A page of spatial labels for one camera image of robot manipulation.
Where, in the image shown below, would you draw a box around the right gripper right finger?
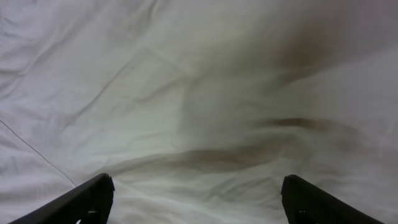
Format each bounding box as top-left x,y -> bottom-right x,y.
281,175 -> 383,224

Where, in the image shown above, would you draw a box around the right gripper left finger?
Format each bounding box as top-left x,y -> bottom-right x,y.
10,173 -> 115,224

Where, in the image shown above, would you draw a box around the beige khaki shorts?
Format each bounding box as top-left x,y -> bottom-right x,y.
1,0 -> 397,223

